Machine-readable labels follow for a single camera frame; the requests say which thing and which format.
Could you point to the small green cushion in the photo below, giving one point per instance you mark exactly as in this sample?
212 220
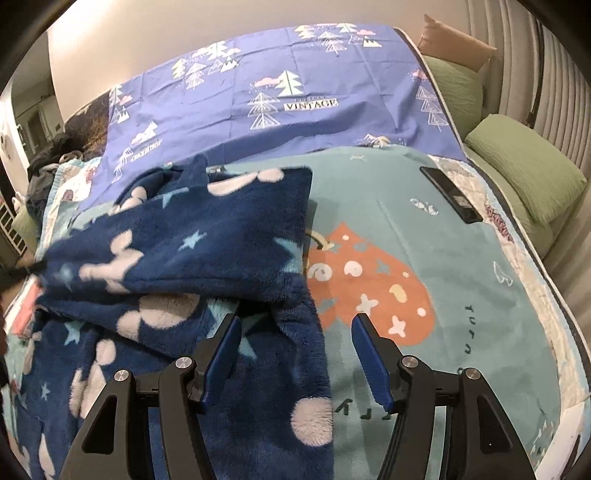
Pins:
455 87

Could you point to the peach cushion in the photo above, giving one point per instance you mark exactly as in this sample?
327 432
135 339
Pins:
452 44

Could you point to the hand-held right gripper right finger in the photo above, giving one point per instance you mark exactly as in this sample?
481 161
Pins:
369 360

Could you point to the large green cushion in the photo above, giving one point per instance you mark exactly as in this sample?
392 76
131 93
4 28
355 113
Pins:
521 161

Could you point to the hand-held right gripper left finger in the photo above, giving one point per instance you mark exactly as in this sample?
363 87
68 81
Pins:
222 359

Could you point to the white slatted frame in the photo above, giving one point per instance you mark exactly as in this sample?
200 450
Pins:
11 237

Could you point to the purple tree print sheet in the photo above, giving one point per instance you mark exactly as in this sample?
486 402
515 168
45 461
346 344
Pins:
323 69

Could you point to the coral red cloth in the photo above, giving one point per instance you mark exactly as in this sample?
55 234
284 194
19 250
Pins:
25 318

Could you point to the dark clothes pile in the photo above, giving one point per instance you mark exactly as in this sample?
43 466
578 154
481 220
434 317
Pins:
51 157

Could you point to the navy fleece garment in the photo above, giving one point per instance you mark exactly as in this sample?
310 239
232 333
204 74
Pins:
184 258

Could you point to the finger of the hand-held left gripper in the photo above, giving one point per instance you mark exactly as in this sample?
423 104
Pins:
14 279

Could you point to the teal printed blanket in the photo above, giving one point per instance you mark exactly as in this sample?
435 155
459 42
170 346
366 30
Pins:
461 258

